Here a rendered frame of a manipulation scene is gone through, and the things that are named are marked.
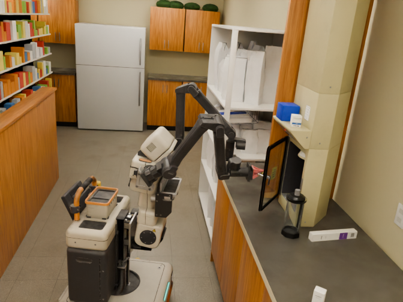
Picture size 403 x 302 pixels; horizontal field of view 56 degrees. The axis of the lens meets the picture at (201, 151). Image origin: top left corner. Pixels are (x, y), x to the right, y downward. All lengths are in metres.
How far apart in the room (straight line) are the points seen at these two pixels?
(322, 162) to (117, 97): 5.16
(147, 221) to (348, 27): 1.53
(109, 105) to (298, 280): 5.54
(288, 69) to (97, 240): 1.50
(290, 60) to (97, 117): 5.08
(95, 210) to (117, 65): 4.60
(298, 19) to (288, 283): 1.42
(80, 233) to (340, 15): 1.81
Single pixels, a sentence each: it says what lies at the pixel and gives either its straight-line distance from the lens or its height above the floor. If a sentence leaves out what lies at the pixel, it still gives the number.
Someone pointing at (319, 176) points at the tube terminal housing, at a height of 1.26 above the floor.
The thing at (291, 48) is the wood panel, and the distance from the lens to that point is 2.34.
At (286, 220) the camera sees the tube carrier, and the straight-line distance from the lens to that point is 2.13.
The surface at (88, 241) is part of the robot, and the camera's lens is 2.36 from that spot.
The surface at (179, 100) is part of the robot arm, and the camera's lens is 2.38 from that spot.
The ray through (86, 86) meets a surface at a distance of 6.91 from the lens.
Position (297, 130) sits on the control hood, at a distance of 2.06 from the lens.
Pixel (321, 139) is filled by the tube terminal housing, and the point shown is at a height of 1.47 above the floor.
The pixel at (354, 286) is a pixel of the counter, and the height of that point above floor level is 0.94.
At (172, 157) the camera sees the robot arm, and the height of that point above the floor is 1.31.
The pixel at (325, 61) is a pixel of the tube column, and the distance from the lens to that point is 2.02.
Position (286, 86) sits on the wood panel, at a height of 1.68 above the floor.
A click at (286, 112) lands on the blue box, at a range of 2.21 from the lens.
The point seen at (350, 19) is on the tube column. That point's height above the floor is 2.07.
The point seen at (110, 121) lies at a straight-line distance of 7.00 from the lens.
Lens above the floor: 2.02
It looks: 19 degrees down
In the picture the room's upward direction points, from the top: 5 degrees clockwise
